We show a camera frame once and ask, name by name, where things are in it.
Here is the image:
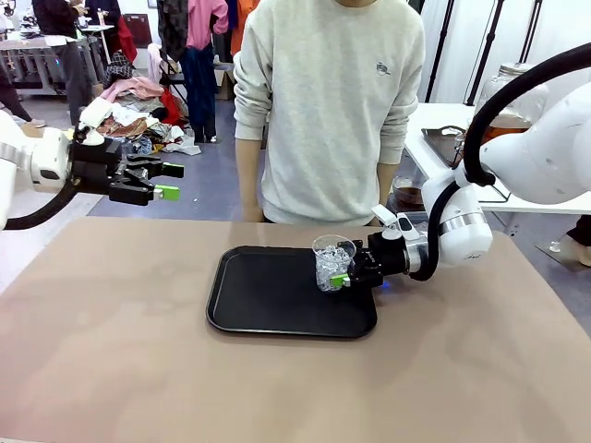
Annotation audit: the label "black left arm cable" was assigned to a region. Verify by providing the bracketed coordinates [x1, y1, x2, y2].
[3, 178, 79, 231]

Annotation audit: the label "blue hanging trousers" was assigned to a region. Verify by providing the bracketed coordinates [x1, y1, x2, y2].
[178, 43, 219, 144]

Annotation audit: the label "red hanging garment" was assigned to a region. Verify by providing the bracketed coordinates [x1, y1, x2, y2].
[116, 15, 139, 65]

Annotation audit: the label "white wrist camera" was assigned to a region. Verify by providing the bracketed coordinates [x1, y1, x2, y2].
[370, 205, 428, 242]
[75, 97, 114, 147]

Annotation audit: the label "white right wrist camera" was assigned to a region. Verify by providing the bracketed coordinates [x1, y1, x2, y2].
[370, 205, 428, 242]

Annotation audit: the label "dark metal tray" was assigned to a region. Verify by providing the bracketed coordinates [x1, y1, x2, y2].
[420, 125, 468, 170]

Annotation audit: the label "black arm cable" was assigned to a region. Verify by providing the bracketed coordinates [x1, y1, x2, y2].
[3, 178, 79, 231]
[409, 43, 591, 282]

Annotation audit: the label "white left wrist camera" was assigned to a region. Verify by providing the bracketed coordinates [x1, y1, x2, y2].
[75, 97, 114, 147]

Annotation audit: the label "dark patterned hanging garment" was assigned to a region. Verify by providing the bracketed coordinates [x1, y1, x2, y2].
[156, 0, 189, 62]

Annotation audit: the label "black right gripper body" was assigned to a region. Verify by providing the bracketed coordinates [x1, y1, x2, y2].
[363, 229, 413, 288]

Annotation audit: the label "black wire jar stand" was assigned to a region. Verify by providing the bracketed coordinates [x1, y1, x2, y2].
[479, 177, 513, 205]

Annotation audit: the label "grey background work desk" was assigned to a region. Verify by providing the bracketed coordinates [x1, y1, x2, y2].
[0, 23, 116, 101]

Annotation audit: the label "glass drink dispenser jar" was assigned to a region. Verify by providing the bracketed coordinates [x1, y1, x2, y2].
[474, 62, 551, 140]

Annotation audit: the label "black plastic serving tray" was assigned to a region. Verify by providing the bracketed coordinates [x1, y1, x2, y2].
[206, 246, 379, 340]

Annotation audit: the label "glass bowl with dark liquid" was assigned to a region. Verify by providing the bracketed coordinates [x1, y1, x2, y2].
[392, 175, 427, 208]

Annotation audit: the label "person's right forearm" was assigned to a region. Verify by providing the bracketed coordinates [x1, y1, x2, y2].
[235, 137, 268, 211]

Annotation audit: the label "open cardboard carton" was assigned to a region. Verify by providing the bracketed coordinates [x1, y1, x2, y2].
[213, 63, 236, 101]

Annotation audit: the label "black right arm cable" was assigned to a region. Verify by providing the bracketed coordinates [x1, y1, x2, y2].
[409, 43, 591, 282]

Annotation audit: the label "pile of mixed clothes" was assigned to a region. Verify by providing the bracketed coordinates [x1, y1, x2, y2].
[73, 76, 203, 159]

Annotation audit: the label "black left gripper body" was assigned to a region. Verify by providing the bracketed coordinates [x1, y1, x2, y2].
[68, 137, 127, 204]

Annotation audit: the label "person in dark grey clothes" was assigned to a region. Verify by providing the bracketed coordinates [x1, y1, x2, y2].
[30, 0, 94, 126]

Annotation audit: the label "person's left forearm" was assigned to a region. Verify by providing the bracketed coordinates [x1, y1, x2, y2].
[376, 160, 402, 214]

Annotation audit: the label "person in orange top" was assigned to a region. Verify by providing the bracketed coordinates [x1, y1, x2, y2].
[229, 0, 260, 54]

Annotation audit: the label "black stand pole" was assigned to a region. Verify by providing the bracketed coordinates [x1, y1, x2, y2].
[423, 0, 457, 104]
[516, 0, 544, 65]
[464, 0, 505, 107]

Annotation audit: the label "person in grey sweatshirt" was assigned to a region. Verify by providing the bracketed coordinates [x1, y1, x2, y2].
[233, 0, 427, 227]

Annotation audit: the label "short clear iced cup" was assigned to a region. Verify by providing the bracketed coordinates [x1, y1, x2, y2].
[311, 234, 357, 294]

